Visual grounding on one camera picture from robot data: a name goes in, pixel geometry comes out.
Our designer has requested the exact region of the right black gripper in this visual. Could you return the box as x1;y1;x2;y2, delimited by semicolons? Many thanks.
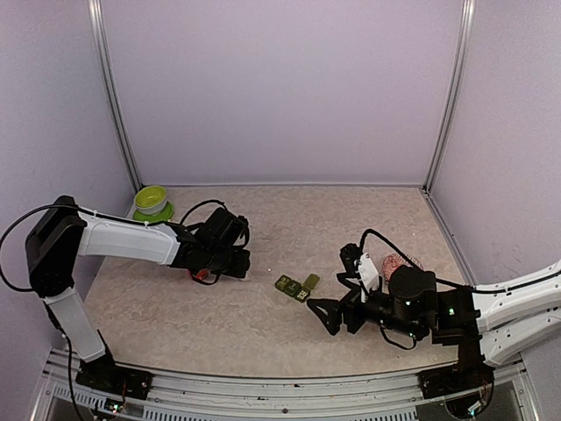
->
307;272;425;339

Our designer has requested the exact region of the orange pill bottle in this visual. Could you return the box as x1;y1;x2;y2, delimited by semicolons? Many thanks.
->
191;269;209;281

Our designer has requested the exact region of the green weekly pill organizer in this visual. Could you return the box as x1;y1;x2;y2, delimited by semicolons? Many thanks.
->
274;274;320;303

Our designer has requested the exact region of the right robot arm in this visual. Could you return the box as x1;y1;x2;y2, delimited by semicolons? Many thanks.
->
307;229;560;389

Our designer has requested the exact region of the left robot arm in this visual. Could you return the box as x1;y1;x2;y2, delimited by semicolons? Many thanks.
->
1;196;251;390

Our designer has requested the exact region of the red patterned bowl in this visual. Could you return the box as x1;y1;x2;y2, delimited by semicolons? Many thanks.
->
382;253;423;283

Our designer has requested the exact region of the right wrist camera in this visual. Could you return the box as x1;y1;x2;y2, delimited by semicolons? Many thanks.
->
339;243;381;294

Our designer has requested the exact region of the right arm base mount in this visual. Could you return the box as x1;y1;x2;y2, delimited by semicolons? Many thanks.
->
417;366;494;399

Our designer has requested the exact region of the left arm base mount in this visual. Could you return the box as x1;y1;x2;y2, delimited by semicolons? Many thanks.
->
75;363;153;401

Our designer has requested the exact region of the left aluminium frame post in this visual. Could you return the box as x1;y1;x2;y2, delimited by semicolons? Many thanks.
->
88;0;144;192

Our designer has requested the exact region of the aluminium frame post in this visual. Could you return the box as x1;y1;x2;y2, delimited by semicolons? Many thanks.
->
88;0;144;192
423;0;476;196

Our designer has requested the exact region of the right aluminium frame post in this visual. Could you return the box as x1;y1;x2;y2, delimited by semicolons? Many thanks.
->
423;0;476;196

